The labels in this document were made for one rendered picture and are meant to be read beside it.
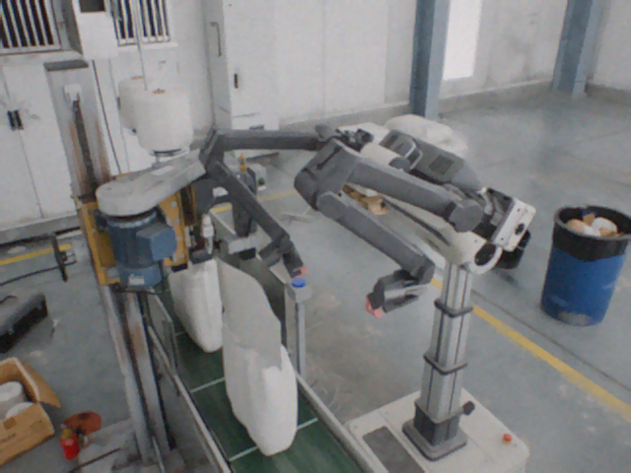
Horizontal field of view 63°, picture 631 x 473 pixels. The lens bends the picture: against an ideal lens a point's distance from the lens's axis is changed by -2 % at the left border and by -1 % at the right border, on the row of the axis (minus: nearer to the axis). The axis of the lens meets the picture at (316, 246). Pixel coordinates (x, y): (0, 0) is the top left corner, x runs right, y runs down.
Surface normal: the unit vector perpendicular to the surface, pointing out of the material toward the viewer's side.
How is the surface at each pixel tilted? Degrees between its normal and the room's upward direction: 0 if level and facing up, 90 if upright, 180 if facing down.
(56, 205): 90
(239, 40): 90
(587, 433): 0
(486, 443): 0
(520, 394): 0
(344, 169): 96
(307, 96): 90
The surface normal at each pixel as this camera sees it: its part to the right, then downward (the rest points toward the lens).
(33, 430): 0.72, 0.32
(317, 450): 0.00, -0.88
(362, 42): 0.52, 0.40
